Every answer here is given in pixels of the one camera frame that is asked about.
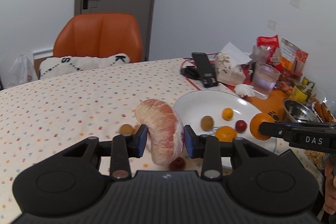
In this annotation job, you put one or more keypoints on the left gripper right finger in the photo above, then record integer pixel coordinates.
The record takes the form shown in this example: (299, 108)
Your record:
(204, 147)

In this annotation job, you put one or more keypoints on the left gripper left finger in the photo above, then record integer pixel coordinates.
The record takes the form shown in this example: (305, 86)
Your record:
(125, 146)

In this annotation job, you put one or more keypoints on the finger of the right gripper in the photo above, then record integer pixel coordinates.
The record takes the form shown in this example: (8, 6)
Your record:
(280, 130)

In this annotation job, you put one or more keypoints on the large orange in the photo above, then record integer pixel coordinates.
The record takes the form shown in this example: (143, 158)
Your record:
(225, 134)

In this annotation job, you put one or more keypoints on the orange kumquat front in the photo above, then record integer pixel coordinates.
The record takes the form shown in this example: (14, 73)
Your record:
(255, 123)

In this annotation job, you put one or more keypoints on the brown longan front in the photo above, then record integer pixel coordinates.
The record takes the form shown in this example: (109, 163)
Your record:
(207, 123)

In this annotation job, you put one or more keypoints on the brown longan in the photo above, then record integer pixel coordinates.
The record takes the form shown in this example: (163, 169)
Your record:
(207, 123)
(126, 129)

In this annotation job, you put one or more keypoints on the dark red fruit back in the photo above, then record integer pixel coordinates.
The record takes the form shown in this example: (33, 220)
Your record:
(240, 126)

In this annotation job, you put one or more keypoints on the dark red fruit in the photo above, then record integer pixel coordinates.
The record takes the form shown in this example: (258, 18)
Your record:
(240, 126)
(178, 164)

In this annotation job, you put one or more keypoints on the small yellow kumquat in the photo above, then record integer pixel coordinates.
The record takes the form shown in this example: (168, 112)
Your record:
(227, 114)

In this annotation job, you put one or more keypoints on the curved peeled pomelo segment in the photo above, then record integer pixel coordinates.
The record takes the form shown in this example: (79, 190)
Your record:
(165, 129)

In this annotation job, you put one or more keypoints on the person's right hand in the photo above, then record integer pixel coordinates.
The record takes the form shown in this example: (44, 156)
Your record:
(330, 195)

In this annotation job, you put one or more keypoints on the brown longan near pomelo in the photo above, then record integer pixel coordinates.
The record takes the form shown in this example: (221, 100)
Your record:
(126, 129)

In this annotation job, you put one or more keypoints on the fried snack sticks tray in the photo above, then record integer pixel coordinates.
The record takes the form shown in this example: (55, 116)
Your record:
(323, 113)

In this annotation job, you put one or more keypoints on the orange paw print mat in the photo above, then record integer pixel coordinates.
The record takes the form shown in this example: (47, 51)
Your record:
(273, 105)

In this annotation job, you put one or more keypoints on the steel bowl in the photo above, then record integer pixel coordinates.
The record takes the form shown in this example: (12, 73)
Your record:
(297, 112)

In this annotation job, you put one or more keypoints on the dark red fruit front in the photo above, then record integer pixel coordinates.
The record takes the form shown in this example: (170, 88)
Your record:
(178, 164)

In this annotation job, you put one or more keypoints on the white plate blue rim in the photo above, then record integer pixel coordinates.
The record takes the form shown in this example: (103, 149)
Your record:
(224, 108)

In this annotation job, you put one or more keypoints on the yellow tin can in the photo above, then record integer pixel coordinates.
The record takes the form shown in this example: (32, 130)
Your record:
(302, 91)

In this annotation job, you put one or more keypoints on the crumpled white tissue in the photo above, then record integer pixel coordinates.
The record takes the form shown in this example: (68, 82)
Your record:
(244, 90)

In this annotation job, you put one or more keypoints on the clear plastic cup front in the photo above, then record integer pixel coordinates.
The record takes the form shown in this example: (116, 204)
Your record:
(264, 80)

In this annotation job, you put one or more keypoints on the clear plastic cup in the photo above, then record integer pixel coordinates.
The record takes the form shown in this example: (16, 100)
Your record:
(260, 54)
(264, 80)

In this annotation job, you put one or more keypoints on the orange red snack packet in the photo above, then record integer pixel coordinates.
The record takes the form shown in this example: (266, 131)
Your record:
(292, 57)

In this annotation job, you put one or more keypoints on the clear plastic cup back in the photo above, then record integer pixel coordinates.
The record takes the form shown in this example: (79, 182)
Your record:
(260, 54)

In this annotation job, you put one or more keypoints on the black round charger base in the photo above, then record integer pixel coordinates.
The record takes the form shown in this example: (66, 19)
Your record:
(190, 72)

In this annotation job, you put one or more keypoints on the black phone stand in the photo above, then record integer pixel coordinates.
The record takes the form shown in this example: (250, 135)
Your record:
(205, 69)

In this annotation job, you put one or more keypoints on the paper tissue pack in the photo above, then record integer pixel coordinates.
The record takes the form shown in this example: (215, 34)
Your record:
(229, 65)

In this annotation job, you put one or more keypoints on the red snack bag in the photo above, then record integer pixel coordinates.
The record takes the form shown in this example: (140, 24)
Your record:
(269, 43)

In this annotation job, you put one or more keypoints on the floral tablecloth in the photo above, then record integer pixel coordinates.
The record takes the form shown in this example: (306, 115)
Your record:
(43, 117)

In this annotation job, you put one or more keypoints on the white fluffy cushion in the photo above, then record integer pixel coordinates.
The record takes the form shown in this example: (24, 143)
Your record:
(57, 66)

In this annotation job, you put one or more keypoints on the orange leather chair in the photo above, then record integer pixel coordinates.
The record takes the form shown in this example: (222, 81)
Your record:
(100, 35)

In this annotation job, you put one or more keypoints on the white plastic bag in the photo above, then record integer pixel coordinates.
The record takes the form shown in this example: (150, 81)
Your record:
(22, 71)

